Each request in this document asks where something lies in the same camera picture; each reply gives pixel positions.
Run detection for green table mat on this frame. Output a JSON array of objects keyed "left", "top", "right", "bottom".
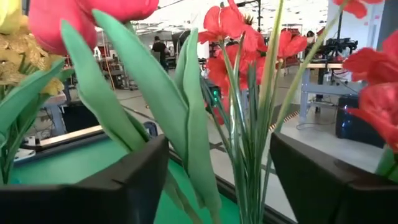
[{"left": 9, "top": 136, "right": 246, "bottom": 224}]

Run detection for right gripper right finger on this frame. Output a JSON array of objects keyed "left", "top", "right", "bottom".
[{"left": 269, "top": 132, "right": 398, "bottom": 224}]

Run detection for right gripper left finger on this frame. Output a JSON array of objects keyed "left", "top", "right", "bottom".
[{"left": 0, "top": 133, "right": 170, "bottom": 224}]

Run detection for yellow artificial flower bunch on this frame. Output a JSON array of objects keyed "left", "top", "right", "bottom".
[{"left": 0, "top": 15, "right": 65, "bottom": 97}]

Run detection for yellow artificial tulip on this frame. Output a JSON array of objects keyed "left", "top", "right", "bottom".
[{"left": 0, "top": 0, "right": 75, "bottom": 186}]

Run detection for red artificial flower bunch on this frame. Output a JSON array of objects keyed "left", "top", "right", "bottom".
[
  {"left": 198, "top": 0, "right": 343, "bottom": 224},
  {"left": 333, "top": 0, "right": 398, "bottom": 86}
]

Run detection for workbench with wooden top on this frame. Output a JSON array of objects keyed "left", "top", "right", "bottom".
[{"left": 298, "top": 62, "right": 364, "bottom": 125}]

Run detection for black computer case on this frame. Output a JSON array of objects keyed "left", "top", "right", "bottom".
[{"left": 335, "top": 95, "right": 386, "bottom": 149}]

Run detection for red artificial tulip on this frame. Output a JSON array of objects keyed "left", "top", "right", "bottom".
[
  {"left": 346, "top": 82, "right": 398, "bottom": 184},
  {"left": 27, "top": 0, "right": 223, "bottom": 224}
]

